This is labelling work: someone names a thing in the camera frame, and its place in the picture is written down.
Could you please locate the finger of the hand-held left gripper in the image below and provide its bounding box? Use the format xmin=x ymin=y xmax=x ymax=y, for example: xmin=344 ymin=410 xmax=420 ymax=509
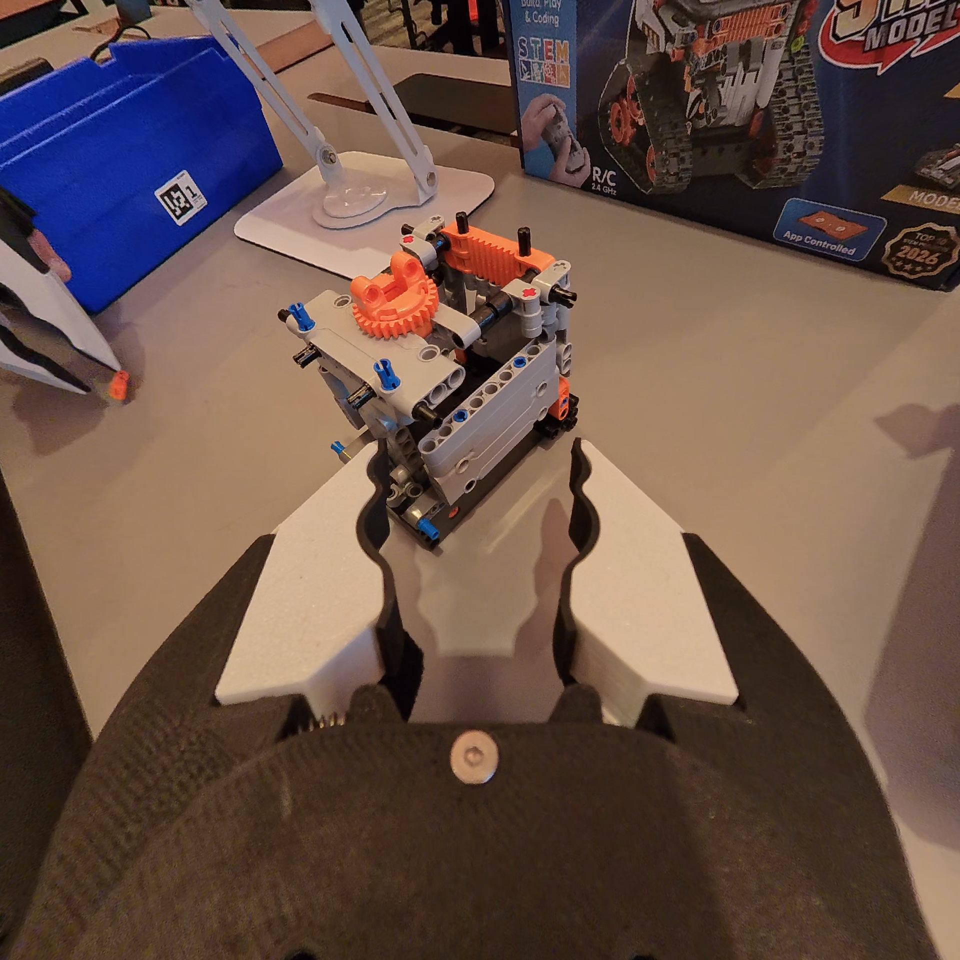
xmin=0 ymin=318 xmax=96 ymax=396
xmin=0 ymin=238 xmax=123 ymax=374

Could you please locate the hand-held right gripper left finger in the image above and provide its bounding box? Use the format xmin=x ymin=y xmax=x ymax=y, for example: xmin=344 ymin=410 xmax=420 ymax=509
xmin=213 ymin=441 xmax=423 ymax=727

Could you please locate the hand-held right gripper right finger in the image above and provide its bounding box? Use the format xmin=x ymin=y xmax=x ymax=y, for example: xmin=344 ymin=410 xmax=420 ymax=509
xmin=555 ymin=437 xmax=741 ymax=729

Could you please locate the blue plastic parts bin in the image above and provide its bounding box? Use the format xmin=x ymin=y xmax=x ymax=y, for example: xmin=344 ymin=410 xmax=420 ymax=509
xmin=0 ymin=36 xmax=285 ymax=316

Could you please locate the grey and orange block model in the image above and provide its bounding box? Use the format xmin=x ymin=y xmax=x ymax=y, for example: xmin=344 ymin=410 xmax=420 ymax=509
xmin=279 ymin=212 xmax=580 ymax=555

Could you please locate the person's left hand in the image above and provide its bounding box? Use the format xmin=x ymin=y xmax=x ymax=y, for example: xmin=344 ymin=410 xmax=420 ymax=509
xmin=30 ymin=231 xmax=74 ymax=285

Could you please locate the white and wooden book stand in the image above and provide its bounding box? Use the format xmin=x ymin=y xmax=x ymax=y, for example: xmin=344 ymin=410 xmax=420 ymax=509
xmin=183 ymin=0 xmax=498 ymax=277

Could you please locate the dark blue robot kit box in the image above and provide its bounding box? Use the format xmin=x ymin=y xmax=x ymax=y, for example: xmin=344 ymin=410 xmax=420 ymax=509
xmin=504 ymin=0 xmax=960 ymax=292

